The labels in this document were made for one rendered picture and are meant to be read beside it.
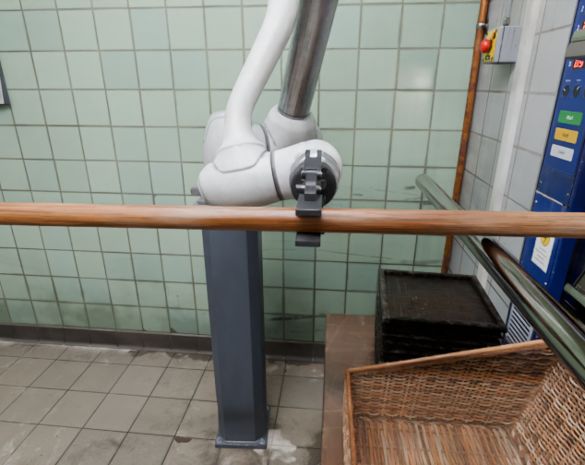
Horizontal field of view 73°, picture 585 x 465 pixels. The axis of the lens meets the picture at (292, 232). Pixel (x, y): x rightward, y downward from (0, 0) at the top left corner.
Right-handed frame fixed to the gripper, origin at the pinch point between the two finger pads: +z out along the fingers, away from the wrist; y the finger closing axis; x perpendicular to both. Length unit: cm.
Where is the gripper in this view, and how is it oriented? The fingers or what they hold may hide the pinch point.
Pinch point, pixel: (309, 219)
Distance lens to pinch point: 48.6
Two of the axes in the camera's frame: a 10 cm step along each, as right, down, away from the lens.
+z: -0.8, 3.5, -9.3
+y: 0.0, 9.4, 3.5
